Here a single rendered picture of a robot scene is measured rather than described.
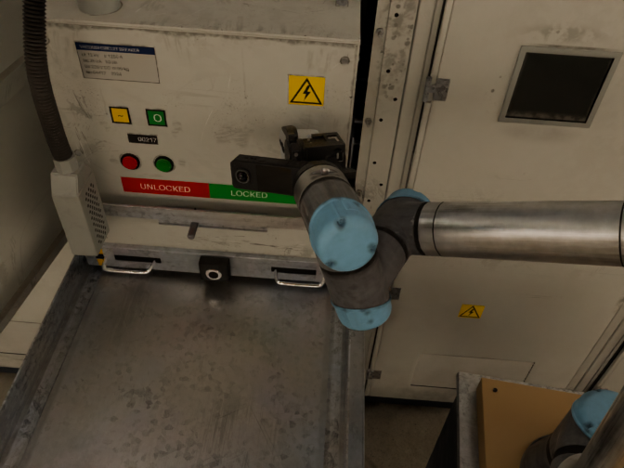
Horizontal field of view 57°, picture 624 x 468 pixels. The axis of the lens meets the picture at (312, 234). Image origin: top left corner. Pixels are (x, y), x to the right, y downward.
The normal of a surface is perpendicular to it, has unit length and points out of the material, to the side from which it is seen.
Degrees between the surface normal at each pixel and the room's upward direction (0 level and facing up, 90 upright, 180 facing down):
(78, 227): 90
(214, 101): 90
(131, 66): 90
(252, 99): 90
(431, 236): 68
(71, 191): 61
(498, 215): 35
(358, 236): 75
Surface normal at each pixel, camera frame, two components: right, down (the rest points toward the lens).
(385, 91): -0.07, 0.70
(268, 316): 0.04, -0.71
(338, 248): 0.20, 0.49
